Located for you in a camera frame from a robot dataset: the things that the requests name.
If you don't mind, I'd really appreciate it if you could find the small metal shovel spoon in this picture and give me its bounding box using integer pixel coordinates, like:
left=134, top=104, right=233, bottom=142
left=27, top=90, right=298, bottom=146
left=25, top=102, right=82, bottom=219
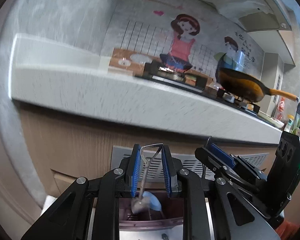
left=131, top=143, right=163, bottom=215

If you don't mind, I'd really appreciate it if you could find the blue plastic rice spoon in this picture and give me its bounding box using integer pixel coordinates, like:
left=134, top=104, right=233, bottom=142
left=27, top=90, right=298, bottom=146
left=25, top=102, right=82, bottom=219
left=143, top=191, right=165, bottom=219

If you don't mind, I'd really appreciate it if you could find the steel spoon with charm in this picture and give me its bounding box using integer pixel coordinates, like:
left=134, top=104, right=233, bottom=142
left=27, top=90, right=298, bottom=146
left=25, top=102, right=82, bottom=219
left=161, top=233, right=169, bottom=240

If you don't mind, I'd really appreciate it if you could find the grey ventilation grille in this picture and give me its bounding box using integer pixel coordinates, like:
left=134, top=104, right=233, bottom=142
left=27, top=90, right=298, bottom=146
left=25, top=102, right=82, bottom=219
left=110, top=146, right=269, bottom=183

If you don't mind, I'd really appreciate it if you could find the purple plastic bin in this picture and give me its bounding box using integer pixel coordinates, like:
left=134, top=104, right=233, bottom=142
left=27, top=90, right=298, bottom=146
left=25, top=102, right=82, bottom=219
left=119, top=191, right=184, bottom=231

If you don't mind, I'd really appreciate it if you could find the gas stove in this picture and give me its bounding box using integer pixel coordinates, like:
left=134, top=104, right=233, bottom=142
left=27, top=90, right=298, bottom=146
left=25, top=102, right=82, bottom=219
left=135, top=60, right=208, bottom=94

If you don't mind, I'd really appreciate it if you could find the frying pan orange handle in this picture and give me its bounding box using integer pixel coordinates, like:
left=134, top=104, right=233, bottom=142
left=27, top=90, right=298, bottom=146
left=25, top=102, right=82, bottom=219
left=217, top=68, right=299, bottom=102

